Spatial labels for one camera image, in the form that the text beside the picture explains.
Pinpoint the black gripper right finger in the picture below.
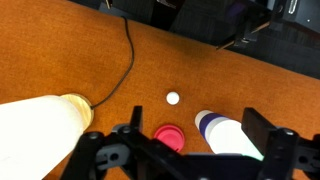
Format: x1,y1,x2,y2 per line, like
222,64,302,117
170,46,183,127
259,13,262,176
241,107,320,180

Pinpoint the pink round lid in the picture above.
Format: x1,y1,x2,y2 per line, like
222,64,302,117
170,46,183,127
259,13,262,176
153,124,186,153

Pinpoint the black lamp cable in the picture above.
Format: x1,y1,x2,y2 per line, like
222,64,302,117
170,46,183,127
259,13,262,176
90,16,135,110

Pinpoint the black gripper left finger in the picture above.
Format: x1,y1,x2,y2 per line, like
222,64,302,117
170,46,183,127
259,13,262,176
61,105,158,180

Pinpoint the white lamp with wooden base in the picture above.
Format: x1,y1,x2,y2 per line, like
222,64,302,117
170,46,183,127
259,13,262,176
0,93,95,180

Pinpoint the white and blue coffee cup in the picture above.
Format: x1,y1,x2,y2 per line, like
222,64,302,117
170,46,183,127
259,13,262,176
194,109,264,161

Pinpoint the black and orange clamp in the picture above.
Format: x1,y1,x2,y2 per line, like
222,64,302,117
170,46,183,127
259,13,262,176
215,13,272,52

